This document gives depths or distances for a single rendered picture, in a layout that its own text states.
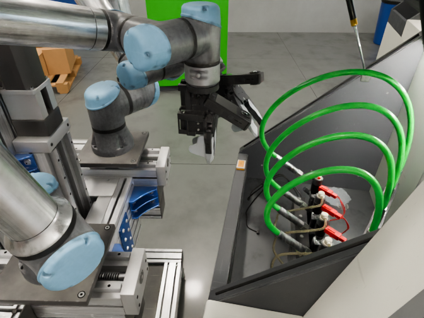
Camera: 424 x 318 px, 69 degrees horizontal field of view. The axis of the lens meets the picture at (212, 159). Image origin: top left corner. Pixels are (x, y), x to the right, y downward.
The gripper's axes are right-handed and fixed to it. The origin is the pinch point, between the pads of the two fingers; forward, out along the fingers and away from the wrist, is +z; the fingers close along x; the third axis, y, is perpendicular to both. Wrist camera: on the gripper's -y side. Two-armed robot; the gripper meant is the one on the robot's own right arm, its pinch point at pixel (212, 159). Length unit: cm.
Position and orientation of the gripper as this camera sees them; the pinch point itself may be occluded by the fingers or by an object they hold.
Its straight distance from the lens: 78.2
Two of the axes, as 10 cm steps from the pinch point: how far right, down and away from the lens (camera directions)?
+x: -1.9, 5.7, -8.0
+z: 0.0, 8.2, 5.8
